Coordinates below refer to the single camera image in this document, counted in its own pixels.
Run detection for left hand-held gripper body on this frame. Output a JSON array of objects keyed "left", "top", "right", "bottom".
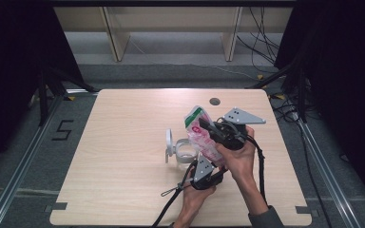
[{"left": 189, "top": 156, "right": 225, "bottom": 191}]

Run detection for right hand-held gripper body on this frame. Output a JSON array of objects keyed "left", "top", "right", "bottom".
[{"left": 208, "top": 107, "right": 267, "bottom": 152}]

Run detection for pink and white plastic bag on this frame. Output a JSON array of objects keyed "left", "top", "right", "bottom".
[{"left": 183, "top": 104, "right": 227, "bottom": 169}]

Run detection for clear jar with white lid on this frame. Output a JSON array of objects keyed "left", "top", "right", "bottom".
[{"left": 165, "top": 127, "right": 201, "bottom": 172}]

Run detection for person's right hand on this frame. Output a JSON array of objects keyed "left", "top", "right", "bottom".
[{"left": 217, "top": 126, "right": 257, "bottom": 188}]

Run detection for person's left hand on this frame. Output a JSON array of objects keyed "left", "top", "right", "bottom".
[{"left": 182, "top": 184, "right": 217, "bottom": 219}]

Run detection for black tripod stand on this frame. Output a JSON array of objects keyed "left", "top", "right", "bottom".
[
  {"left": 37, "top": 66, "right": 100, "bottom": 127},
  {"left": 245, "top": 58, "right": 309, "bottom": 124}
]

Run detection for light wooden shelf unit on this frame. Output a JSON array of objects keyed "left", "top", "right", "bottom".
[{"left": 54, "top": 6, "right": 294, "bottom": 63}]

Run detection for dark curtain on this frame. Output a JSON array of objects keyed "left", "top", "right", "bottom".
[
  {"left": 274, "top": 0, "right": 365, "bottom": 218},
  {"left": 0, "top": 0, "right": 86, "bottom": 180}
]

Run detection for black wrist strap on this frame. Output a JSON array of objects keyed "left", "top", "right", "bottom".
[
  {"left": 151, "top": 160, "right": 200, "bottom": 228},
  {"left": 245, "top": 134, "right": 269, "bottom": 207}
]

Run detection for thin white cable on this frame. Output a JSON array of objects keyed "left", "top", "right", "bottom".
[{"left": 129, "top": 34, "right": 259, "bottom": 81}]

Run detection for bundle of black cables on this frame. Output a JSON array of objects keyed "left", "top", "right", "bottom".
[{"left": 236, "top": 7, "right": 281, "bottom": 74}]

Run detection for black floor cables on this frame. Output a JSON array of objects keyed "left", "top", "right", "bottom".
[{"left": 270, "top": 94, "right": 335, "bottom": 228}]

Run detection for aluminium floor rail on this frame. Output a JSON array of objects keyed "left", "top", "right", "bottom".
[
  {"left": 297, "top": 119, "right": 365, "bottom": 228},
  {"left": 0, "top": 94, "right": 65, "bottom": 228}
]

